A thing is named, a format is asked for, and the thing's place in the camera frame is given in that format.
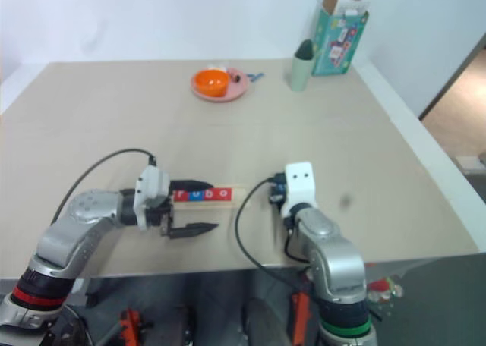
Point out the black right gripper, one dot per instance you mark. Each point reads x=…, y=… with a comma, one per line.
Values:
x=277, y=192

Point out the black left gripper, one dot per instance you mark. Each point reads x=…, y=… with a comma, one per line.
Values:
x=159, y=217

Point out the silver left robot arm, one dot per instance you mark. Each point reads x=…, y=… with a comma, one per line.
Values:
x=72, y=228

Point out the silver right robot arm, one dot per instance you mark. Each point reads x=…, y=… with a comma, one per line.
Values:
x=334, y=255

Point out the red letter tile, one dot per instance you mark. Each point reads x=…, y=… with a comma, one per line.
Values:
x=180, y=195

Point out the wooden rack with letter tiles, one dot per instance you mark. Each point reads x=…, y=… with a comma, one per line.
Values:
x=237, y=198

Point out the pink round plate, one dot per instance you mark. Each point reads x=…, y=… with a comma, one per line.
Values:
x=237, y=90

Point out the small blue scissors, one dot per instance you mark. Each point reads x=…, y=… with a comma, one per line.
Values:
x=255, y=76

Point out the pale green cup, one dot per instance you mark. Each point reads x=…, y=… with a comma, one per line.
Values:
x=301, y=74

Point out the small dark item on plate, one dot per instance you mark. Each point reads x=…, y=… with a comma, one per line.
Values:
x=235, y=78

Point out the orange plastic bowl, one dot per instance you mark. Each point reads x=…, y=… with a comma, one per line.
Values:
x=211, y=82

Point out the orange clamp tool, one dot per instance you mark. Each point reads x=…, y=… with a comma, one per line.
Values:
x=300, y=315
x=133, y=325

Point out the red and green small items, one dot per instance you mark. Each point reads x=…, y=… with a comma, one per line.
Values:
x=383, y=287

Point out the dark green item in cup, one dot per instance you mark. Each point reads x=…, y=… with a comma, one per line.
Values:
x=305, y=49

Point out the teal cardboard toy box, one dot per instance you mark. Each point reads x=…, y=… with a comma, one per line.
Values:
x=338, y=46

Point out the white box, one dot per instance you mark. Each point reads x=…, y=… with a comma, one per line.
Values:
x=470, y=164

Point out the white cards in box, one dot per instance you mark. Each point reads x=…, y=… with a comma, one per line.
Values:
x=351, y=7

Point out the brown wooden door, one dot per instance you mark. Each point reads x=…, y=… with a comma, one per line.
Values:
x=461, y=80

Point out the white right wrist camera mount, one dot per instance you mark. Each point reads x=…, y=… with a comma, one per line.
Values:
x=300, y=186

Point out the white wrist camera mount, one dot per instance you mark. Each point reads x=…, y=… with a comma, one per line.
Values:
x=150, y=188
x=300, y=186

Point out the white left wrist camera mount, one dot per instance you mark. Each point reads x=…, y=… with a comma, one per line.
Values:
x=150, y=188

